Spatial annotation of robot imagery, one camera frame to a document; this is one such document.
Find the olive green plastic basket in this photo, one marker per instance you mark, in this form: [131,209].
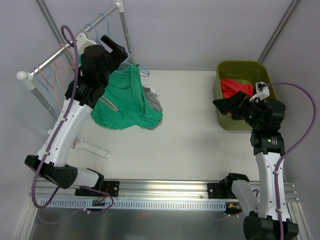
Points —
[244,72]

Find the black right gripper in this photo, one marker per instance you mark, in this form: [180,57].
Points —
[238,106]

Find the blue hanger under grey top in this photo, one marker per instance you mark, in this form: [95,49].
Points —
[108,28]

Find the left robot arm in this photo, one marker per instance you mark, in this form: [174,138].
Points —
[51,164]

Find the light blue wire hanger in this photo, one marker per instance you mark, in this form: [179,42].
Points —
[49,83]

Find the green tank top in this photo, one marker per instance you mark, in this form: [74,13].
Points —
[123,104]

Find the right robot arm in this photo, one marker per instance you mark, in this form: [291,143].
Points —
[266,217]

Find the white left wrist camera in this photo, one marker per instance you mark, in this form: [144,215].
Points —
[83,41]

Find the silver clothes rack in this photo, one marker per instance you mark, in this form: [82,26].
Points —
[27,78]

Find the red tank top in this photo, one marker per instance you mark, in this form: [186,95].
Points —
[230,87]

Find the aluminium rail with cable duct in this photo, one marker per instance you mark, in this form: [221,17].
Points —
[148,195]

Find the grey tank top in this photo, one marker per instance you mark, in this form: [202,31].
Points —
[149,93]

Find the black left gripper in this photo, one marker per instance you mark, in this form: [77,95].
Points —
[116,53]

